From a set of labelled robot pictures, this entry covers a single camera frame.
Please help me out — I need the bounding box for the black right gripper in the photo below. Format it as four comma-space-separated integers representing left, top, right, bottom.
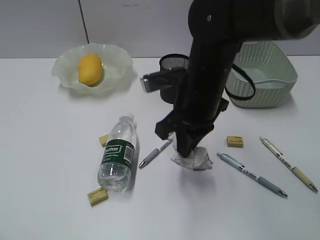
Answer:
154, 97, 229, 158

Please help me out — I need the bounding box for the white waste paper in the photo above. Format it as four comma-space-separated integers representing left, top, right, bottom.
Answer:
170, 147, 213, 171

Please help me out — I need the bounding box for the clear water bottle green label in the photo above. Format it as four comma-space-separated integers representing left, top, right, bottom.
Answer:
97, 113, 137, 192

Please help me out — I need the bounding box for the yellow mango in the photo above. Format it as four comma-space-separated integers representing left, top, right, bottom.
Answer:
77, 53, 102, 86

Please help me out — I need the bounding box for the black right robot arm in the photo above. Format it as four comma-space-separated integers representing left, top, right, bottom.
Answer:
155, 0, 320, 157

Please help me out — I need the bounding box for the grey grip pen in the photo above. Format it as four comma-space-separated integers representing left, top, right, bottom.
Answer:
138, 132, 175, 169

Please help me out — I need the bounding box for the yellow eraser right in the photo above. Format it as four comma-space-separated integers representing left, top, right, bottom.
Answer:
226, 136, 244, 148

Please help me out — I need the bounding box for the blue grip pen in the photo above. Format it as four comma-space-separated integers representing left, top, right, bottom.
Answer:
216, 152, 288, 198

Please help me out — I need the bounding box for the black mesh pen holder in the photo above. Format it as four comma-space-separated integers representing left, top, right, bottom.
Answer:
159, 53, 189, 104

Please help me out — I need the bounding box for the yellow eraser behind bottle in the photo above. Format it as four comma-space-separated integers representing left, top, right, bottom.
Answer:
98, 134, 109, 148

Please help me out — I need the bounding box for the beige grip pen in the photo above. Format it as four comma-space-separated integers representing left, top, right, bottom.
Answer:
259, 135, 319, 193

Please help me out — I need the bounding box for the yellow eraser front left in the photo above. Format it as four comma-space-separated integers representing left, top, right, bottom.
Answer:
87, 187, 109, 207

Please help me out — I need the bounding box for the green wavy glass plate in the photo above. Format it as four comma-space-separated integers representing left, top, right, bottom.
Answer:
51, 43, 133, 96

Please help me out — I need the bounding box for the green plastic woven basket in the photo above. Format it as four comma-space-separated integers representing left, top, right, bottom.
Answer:
230, 41, 298, 109

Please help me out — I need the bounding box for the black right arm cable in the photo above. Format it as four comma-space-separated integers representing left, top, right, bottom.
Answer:
224, 63, 256, 101

